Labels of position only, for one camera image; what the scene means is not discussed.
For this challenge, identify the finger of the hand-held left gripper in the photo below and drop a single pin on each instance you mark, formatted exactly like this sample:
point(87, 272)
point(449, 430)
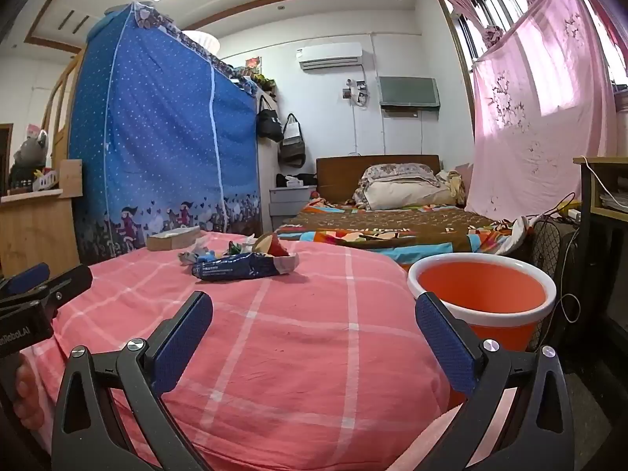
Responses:
point(68, 284)
point(29, 277)

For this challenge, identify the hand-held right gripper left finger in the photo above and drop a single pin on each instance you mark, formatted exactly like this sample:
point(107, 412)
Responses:
point(184, 338)

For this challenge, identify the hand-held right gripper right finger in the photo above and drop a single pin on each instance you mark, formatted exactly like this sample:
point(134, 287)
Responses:
point(444, 338)

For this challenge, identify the orange bucket with white rim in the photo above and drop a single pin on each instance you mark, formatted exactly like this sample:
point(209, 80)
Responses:
point(485, 289)

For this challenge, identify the dark blue snack packet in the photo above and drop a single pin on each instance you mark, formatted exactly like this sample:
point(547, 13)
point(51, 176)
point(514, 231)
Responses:
point(230, 267)

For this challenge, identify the person's left hand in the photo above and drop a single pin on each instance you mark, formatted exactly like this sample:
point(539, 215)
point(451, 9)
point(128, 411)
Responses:
point(29, 392)

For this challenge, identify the wooden counter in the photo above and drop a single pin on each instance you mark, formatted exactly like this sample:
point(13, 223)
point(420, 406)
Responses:
point(34, 235)

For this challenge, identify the light blue wrapper strip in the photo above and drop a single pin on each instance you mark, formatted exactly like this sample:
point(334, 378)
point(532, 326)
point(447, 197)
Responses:
point(196, 258)

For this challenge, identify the white toy fence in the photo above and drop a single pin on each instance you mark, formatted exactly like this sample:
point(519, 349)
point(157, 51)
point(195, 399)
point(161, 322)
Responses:
point(46, 181)

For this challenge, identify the cardboard box with white top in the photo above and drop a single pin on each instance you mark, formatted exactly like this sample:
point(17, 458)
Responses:
point(171, 239)

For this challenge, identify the green wrapper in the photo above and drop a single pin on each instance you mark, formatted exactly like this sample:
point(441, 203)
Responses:
point(234, 248)

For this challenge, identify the pink plaid blanket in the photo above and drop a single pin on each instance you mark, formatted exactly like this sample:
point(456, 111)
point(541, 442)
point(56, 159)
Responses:
point(294, 353)

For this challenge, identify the colourful striped bed blanket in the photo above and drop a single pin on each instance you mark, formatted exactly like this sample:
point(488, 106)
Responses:
point(392, 228)

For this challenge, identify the grey stuffed toy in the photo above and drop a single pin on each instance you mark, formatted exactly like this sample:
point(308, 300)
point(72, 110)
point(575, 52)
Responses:
point(29, 152)

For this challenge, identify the red and tan wrapper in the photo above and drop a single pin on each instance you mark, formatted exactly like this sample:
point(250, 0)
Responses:
point(270, 246)

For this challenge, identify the beige pillow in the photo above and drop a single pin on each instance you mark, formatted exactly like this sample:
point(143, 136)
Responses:
point(407, 195)

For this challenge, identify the yellow floral cloth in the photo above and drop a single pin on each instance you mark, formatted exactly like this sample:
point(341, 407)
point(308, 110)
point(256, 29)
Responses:
point(451, 184)

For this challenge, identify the pink cushion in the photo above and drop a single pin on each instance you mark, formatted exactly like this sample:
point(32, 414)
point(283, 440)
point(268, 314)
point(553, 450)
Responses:
point(465, 181)

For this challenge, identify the dark wooden desk shelf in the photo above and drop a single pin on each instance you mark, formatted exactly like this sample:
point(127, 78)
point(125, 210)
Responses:
point(586, 255)

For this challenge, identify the white drawer cabinet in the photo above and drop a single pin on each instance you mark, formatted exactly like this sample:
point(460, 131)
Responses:
point(289, 206)

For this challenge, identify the floral folded quilt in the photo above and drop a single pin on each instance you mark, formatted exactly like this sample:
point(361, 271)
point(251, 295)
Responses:
point(397, 172)

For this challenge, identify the wooden bunk stairs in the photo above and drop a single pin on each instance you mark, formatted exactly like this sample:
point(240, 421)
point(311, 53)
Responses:
point(61, 108)

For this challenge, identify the power strip with plugs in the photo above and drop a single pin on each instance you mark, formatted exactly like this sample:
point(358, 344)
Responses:
point(571, 214)

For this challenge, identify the blue patterned curtain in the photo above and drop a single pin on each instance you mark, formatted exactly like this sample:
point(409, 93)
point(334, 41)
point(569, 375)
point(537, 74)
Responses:
point(162, 132)

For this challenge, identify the wooden bed headboard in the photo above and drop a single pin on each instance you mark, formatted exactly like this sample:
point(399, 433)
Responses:
point(338, 176)

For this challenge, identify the black pouch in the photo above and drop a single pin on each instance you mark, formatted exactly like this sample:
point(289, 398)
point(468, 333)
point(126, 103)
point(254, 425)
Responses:
point(304, 179)

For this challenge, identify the stack of papers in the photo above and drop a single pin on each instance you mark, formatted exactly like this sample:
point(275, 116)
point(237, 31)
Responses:
point(613, 202)

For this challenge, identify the grey-green tote bag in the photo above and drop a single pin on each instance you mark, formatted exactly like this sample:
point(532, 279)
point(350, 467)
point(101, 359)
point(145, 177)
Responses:
point(293, 147)

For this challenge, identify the black hanging bag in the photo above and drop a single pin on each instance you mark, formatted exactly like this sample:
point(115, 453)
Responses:
point(270, 125)

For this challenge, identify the pink floral hanging sheet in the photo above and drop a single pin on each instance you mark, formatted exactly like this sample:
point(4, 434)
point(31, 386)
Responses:
point(535, 108)

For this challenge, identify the clutter atop wardrobe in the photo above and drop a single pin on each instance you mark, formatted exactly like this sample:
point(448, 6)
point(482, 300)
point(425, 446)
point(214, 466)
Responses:
point(257, 81)

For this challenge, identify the white round lampshade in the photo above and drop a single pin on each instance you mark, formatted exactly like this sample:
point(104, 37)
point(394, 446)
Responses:
point(201, 41)

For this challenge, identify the white air conditioner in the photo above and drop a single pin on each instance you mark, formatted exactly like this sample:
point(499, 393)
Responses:
point(329, 55)

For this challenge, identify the green covered wall unit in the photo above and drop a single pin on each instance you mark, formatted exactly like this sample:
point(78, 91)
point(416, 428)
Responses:
point(408, 91)

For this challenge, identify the wall-mounted white device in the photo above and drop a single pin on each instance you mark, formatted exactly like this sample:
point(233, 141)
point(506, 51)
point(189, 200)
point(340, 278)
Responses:
point(355, 92)

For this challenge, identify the red wall poster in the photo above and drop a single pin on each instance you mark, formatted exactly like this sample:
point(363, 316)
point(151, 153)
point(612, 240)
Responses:
point(253, 64)

